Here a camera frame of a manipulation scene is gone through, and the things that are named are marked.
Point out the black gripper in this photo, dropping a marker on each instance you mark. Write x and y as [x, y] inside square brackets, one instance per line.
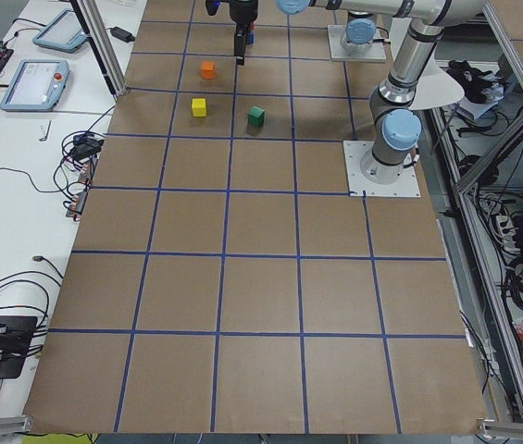
[243, 11]

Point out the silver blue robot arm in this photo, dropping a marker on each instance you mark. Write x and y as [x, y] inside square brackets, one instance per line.
[397, 127]
[360, 32]

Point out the orange wooden block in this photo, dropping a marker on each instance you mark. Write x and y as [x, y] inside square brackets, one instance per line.
[208, 70]

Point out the yellow wooden block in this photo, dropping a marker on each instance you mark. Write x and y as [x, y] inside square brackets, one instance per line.
[199, 107]

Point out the green wooden block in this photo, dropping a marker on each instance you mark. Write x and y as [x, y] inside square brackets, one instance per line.
[256, 116]

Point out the black power adapter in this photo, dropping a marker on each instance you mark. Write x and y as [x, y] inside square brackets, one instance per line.
[122, 35]

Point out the far blue teach pendant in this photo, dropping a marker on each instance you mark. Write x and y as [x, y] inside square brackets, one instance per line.
[63, 33]

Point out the blue teach pendant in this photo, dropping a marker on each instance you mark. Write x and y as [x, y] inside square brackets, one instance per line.
[63, 33]
[36, 86]

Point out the near blue teach pendant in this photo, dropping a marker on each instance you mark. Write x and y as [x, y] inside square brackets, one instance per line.
[36, 86]

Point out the metal allen key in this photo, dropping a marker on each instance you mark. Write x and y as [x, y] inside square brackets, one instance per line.
[45, 131]

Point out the brown paper table cover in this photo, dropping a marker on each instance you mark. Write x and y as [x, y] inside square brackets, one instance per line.
[224, 280]

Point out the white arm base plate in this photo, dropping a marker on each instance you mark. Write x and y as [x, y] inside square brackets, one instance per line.
[342, 51]
[366, 177]

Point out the aluminium frame post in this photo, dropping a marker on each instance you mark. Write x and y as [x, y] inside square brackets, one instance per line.
[94, 28]

